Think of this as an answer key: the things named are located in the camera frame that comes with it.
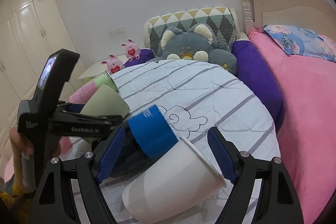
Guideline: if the pink green tin can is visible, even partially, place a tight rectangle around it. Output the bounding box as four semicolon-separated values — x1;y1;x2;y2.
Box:
69;71;118;104

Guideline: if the blue black Cooltime can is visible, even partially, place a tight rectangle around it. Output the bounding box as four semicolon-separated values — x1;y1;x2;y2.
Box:
127;105;178;159

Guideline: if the white paper cup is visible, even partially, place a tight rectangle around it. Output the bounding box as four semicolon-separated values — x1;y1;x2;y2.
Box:
122;137;227;223

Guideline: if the cream wardrobe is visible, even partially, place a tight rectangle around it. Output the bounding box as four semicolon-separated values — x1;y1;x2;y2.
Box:
1;0;75;165

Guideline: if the pink pig plush front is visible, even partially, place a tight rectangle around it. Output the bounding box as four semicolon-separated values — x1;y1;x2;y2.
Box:
100;54;125;75

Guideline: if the white bedside table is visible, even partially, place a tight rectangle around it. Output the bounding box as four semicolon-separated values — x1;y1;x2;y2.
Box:
78;55;128;82

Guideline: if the white wall socket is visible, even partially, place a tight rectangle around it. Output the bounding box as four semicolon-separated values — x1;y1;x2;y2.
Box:
109;26;125;37

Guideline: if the pink pig plush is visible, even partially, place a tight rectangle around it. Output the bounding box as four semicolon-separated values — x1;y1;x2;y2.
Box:
100;54;125;75
121;39;141;62

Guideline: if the purple cushion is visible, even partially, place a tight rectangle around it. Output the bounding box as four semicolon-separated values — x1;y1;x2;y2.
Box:
116;41;284;138

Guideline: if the grey cat plush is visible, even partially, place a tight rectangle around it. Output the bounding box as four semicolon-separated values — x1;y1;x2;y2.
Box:
153;23;238;75

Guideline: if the cream wooden headboard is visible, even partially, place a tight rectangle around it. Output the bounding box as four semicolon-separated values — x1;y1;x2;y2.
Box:
241;0;335;41

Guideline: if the person's left hand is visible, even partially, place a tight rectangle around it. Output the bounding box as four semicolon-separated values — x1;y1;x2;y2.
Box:
9;127;34;160

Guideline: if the pink pig plush rear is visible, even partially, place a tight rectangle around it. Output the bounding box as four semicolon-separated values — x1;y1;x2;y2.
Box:
121;39;141;62

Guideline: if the blue floral pillow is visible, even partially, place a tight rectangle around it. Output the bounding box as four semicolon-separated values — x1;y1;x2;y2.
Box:
264;24;335;63

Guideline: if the green plastic cup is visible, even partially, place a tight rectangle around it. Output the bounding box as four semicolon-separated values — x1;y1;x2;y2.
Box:
80;85;130;118

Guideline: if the pink blanket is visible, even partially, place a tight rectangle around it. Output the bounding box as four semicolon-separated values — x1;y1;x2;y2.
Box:
248;27;335;223

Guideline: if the triangle pattern pillow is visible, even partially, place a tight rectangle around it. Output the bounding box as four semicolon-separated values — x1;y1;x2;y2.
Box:
143;7;240;57

